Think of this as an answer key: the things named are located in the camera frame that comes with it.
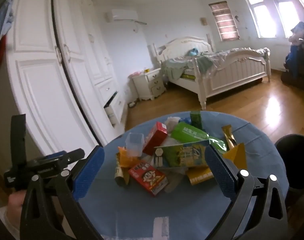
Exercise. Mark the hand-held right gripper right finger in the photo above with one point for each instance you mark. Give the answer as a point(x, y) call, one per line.
point(220, 171)

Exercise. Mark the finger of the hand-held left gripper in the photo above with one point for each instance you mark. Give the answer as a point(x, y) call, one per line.
point(72, 155)

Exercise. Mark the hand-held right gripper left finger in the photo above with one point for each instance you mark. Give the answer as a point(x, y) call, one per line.
point(89, 173)

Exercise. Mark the yellow snack packet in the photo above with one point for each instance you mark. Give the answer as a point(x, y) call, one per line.
point(199, 176)

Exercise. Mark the green plastic wrapper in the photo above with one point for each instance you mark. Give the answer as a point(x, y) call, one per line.
point(189, 133)

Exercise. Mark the black trash bin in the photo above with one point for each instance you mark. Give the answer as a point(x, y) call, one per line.
point(295, 170)

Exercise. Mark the person's left hand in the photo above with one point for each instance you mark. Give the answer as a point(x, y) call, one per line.
point(15, 202)

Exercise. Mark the tan stick sachet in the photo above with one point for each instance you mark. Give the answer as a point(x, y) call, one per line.
point(119, 174)

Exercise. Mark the gold stick sachet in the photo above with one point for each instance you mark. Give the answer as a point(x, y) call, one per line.
point(229, 136)

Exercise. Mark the orange snack packet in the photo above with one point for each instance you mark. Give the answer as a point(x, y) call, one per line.
point(123, 158)

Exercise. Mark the green yellow snack bag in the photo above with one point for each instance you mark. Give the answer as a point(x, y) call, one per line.
point(184, 153)

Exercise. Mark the clear plastic cup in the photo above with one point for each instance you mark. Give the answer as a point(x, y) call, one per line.
point(134, 143)

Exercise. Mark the blue tablecloth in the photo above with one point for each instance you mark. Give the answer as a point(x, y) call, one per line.
point(132, 212)

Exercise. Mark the open white drawer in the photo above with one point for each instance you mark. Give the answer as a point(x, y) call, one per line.
point(111, 112)

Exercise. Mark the green cylindrical container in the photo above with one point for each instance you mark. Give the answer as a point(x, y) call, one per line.
point(195, 118)

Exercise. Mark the red carton cartoon face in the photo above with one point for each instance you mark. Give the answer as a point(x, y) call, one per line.
point(147, 178)

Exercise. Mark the blue plastic piece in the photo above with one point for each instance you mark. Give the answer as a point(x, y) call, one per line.
point(185, 120)

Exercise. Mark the clear wrapper white print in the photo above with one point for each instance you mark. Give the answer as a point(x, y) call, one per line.
point(158, 157)

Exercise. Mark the white wardrobe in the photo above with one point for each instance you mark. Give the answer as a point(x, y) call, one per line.
point(37, 80)

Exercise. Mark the white plastic bag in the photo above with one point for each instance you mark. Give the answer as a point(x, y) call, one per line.
point(172, 123)

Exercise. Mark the red cardboard box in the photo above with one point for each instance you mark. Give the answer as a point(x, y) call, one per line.
point(155, 137)

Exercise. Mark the pink object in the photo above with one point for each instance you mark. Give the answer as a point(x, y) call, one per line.
point(135, 74)

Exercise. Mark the white nightstand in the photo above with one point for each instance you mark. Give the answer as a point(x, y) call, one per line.
point(152, 85)

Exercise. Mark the rumpled light bedding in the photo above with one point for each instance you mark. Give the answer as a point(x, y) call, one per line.
point(217, 55)

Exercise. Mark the blue plush toy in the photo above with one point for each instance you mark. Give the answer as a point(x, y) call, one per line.
point(193, 52)

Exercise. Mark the dark chair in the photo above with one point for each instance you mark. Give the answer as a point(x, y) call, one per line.
point(303, 67)

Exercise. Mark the white air conditioner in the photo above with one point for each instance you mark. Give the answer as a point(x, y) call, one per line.
point(123, 14)

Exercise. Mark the window with striped blind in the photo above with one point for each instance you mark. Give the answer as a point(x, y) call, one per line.
point(224, 21)

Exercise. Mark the bright window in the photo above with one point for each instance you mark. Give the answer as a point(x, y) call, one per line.
point(260, 17)
point(284, 12)

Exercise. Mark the dark clothes pile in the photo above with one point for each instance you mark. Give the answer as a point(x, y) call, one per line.
point(300, 30)

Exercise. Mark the white bed frame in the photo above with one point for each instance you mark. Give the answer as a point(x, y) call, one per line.
point(229, 72)

